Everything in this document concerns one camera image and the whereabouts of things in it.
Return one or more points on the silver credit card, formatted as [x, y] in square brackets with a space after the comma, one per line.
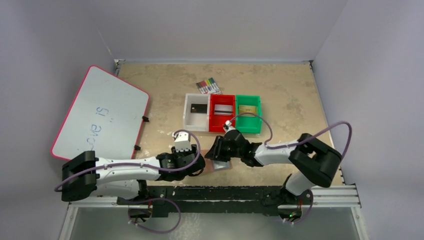
[223, 110]

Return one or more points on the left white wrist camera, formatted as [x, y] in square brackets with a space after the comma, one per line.
[182, 141]

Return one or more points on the white plastic bin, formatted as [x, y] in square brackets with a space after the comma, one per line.
[196, 122]

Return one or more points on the pack of coloured markers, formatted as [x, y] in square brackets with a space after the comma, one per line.
[208, 86]

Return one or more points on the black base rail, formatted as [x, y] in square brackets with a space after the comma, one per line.
[266, 200]

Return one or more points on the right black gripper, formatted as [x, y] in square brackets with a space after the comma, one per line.
[222, 149]

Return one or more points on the green plastic bin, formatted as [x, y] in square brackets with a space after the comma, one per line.
[248, 124]

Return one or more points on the red plastic bin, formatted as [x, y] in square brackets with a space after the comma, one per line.
[216, 122]

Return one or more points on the red framed whiteboard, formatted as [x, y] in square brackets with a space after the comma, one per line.
[106, 116]

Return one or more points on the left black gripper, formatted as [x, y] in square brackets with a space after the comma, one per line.
[176, 154]

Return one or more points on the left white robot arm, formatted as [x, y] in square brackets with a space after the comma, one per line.
[87, 175]

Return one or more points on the pink leather card holder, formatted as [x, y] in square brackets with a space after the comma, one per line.
[212, 166]

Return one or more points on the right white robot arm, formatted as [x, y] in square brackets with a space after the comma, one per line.
[317, 162]

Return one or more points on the black credit card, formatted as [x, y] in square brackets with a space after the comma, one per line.
[199, 108]

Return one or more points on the gold card in bin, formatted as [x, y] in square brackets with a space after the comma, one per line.
[248, 110]

